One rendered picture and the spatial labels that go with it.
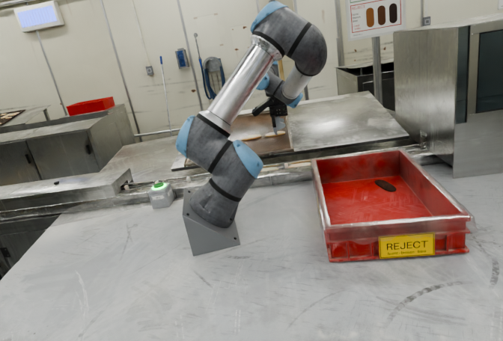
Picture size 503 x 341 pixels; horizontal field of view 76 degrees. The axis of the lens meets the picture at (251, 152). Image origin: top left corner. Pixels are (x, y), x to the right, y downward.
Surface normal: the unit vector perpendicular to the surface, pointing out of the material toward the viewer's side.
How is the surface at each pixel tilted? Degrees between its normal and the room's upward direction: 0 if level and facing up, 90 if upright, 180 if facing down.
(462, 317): 0
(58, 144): 90
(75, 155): 91
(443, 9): 90
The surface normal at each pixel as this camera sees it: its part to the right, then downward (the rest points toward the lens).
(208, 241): 0.16, 0.29
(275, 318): -0.17, -0.94
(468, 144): -0.06, 0.33
